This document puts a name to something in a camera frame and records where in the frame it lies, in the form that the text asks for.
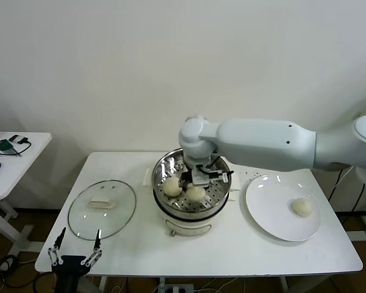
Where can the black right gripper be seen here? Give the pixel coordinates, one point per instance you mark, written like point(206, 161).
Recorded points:
point(187, 177)

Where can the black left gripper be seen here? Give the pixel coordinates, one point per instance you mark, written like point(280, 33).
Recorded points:
point(69, 265)

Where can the white steamed baozi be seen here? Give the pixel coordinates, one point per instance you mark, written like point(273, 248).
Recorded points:
point(302, 207)
point(172, 187)
point(195, 194)

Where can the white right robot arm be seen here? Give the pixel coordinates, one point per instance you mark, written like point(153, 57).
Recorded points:
point(262, 143)

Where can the stainless steel steamer basket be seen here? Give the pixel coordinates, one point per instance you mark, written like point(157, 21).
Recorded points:
point(161, 171)

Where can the white round plate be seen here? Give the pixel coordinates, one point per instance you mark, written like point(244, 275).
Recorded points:
point(268, 210)

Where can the white side table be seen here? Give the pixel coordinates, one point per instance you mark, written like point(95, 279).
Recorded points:
point(18, 164)

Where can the white power strip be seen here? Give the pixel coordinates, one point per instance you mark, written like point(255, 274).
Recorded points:
point(177, 288)

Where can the white furniture base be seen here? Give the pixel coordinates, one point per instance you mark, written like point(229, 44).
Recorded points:
point(361, 227)

